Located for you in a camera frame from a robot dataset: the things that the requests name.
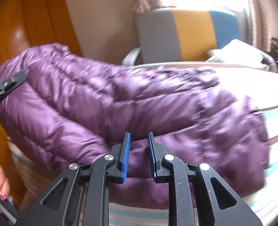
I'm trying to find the purple quilted down jacket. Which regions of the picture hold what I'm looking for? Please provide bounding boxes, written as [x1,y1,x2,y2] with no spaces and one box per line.
[0,43,269,209]

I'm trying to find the grey yellow blue sofa chair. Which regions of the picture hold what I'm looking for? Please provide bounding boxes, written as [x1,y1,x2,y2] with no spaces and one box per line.
[122,9,277,73]

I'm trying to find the white deer print pillow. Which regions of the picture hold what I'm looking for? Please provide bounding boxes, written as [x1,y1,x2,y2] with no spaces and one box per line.
[207,39,264,66]

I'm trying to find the wooden wardrobe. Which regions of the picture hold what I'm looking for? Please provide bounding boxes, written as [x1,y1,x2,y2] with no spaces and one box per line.
[0,0,83,208]

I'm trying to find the right patterned curtain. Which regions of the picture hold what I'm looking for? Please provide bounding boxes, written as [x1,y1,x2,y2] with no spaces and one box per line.
[248,0,272,53]

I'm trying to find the striped bed sheet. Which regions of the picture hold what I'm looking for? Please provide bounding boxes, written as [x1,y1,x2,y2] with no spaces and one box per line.
[8,63,278,225]

